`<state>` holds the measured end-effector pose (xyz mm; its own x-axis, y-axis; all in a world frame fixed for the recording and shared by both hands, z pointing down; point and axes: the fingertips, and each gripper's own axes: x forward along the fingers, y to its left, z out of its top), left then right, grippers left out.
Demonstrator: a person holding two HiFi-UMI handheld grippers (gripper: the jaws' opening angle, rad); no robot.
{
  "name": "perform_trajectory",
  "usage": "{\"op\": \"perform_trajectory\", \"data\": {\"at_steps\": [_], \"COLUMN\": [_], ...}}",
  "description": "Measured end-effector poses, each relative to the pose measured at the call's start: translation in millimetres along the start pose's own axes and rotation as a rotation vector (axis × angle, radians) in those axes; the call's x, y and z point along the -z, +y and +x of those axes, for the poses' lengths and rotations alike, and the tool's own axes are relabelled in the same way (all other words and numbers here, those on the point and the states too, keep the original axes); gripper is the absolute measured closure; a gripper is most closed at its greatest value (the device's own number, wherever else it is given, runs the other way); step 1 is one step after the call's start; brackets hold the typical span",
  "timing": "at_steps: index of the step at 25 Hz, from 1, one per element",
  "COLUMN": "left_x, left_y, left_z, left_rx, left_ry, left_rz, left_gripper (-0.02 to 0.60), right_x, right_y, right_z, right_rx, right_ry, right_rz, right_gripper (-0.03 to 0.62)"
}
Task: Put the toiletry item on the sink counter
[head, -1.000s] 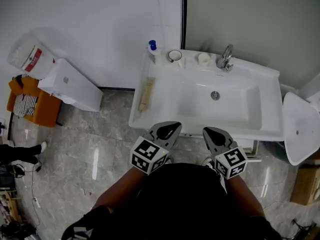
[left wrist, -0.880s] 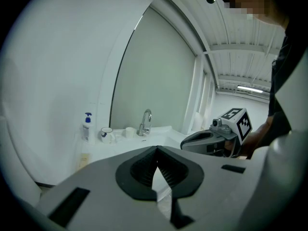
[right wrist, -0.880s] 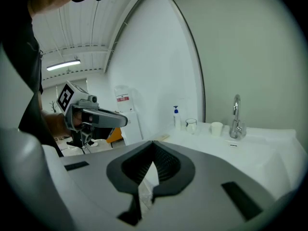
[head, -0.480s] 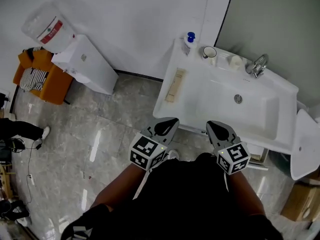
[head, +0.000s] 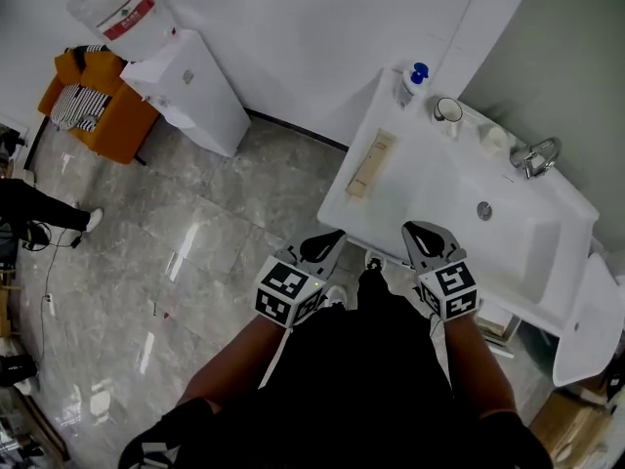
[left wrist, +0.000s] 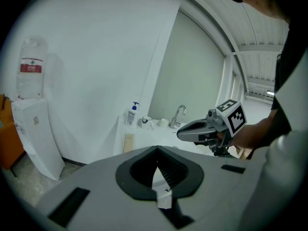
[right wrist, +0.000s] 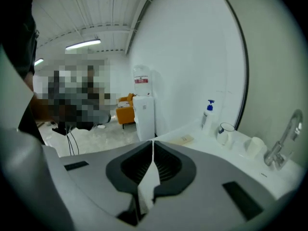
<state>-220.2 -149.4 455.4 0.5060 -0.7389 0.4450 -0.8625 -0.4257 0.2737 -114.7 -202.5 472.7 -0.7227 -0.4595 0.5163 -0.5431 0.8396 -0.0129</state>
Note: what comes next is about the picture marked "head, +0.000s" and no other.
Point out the clear water bottle red label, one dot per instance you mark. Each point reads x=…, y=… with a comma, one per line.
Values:
x=122, y=12

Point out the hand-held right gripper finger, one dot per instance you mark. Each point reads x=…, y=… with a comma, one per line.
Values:
x=419, y=244
x=437, y=238

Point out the person's left white shoe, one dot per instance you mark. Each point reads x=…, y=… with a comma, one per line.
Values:
x=337, y=295

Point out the beige toiletry item tube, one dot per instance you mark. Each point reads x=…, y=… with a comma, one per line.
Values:
x=371, y=164

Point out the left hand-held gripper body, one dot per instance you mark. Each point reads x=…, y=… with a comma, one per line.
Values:
x=288, y=291

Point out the metal sink drain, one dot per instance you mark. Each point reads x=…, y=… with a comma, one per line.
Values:
x=484, y=210

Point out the striped black white cushion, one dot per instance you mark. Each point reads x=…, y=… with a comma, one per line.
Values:
x=80, y=105

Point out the person's right white shoe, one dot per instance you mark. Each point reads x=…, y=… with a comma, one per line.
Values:
x=375, y=260

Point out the black bag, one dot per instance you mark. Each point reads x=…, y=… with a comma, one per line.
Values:
x=17, y=368

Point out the white sink counter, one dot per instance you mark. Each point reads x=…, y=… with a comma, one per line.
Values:
x=390, y=203

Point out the person's right forearm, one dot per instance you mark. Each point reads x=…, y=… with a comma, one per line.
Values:
x=481, y=369

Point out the person's white shoe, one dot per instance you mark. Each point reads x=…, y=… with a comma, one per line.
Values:
x=337, y=295
x=375, y=260

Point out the blue pump soap bottle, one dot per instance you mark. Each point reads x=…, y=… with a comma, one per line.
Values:
x=412, y=83

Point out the person's black clothing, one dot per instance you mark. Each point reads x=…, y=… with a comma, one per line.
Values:
x=361, y=398

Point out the cardboard box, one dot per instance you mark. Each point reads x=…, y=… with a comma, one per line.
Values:
x=571, y=428

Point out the white toilet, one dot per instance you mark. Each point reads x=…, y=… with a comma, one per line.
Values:
x=591, y=325

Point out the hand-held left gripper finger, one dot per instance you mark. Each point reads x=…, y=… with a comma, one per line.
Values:
x=317, y=242
x=322, y=253

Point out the wooden furniture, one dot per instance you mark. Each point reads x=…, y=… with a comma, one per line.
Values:
x=34, y=428

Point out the orange armchair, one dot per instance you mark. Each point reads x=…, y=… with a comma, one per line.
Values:
x=117, y=125

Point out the person's left forearm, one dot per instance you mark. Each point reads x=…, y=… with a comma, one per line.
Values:
x=239, y=359

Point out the chrome faucet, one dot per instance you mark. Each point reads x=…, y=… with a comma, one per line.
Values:
x=534, y=157

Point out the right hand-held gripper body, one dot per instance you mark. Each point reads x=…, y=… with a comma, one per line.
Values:
x=451, y=291

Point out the white water dispenser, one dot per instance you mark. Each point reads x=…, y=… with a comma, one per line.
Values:
x=195, y=100

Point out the white mug with dark rim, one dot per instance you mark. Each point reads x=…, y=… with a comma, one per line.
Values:
x=448, y=113

